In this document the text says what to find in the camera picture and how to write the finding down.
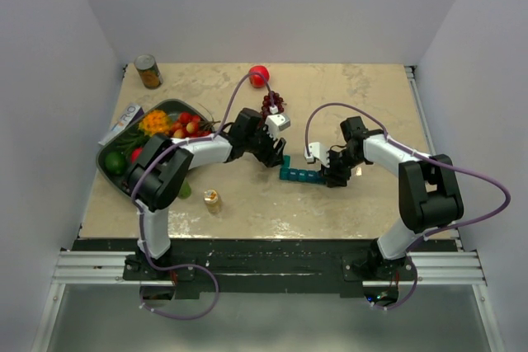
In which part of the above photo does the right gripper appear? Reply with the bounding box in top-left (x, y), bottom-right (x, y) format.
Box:
top-left (318, 148), bottom-right (364, 188)

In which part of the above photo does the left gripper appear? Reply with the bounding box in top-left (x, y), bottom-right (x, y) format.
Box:
top-left (244, 122), bottom-right (285, 167)

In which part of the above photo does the teal weekly pill organizer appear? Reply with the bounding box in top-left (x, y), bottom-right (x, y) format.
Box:
top-left (279, 155), bottom-right (326, 185)

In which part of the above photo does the clear pill bottle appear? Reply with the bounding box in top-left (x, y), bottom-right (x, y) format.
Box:
top-left (203, 189), bottom-right (222, 214)

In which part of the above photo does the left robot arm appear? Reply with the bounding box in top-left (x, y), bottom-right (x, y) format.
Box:
top-left (125, 108), bottom-right (290, 279)

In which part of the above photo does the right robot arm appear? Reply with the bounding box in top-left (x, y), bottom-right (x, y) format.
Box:
top-left (309, 116), bottom-right (464, 280)

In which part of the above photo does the red grape bunch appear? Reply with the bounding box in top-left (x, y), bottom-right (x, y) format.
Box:
top-left (260, 92), bottom-right (285, 121)

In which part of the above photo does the red apple on table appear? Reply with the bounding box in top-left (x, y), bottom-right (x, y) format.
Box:
top-left (248, 65), bottom-right (270, 88)

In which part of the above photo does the red cherry bunch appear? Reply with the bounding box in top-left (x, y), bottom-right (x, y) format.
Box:
top-left (169, 112), bottom-right (219, 139)

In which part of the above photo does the green bottle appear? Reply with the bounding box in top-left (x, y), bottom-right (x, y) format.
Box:
top-left (177, 180), bottom-right (192, 199)

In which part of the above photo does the dark grey tray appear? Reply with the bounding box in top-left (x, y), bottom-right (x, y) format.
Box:
top-left (96, 99), bottom-right (215, 197)

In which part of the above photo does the orange flower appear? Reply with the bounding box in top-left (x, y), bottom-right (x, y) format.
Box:
top-left (138, 110), bottom-right (173, 137)

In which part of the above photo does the red apple in tray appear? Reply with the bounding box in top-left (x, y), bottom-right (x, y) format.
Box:
top-left (130, 147), bottom-right (143, 163)

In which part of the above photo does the white toothpaste box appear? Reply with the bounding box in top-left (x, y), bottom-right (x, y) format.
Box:
top-left (98, 103), bottom-right (144, 146)

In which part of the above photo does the tin can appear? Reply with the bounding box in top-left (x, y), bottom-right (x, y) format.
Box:
top-left (134, 54), bottom-right (163, 89)

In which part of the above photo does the green lime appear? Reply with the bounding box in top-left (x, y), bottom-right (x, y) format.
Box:
top-left (104, 151), bottom-right (127, 176)

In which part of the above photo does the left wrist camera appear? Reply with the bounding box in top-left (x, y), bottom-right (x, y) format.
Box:
top-left (265, 113), bottom-right (290, 136)

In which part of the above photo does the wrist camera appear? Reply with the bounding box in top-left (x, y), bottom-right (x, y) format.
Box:
top-left (304, 142), bottom-right (330, 167)
top-left (265, 113), bottom-right (290, 136)

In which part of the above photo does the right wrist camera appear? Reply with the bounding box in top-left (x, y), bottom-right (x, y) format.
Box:
top-left (304, 142), bottom-right (330, 167)

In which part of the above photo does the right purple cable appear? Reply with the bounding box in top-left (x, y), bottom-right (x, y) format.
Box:
top-left (304, 103), bottom-right (512, 312)

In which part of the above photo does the purple cable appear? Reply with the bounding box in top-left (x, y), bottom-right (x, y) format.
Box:
top-left (304, 103), bottom-right (512, 312)
top-left (131, 71), bottom-right (277, 321)

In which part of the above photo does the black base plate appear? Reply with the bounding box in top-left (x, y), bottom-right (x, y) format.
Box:
top-left (72, 237), bottom-right (459, 300)

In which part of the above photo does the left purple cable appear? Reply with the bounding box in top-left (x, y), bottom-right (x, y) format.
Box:
top-left (131, 71), bottom-right (277, 321)

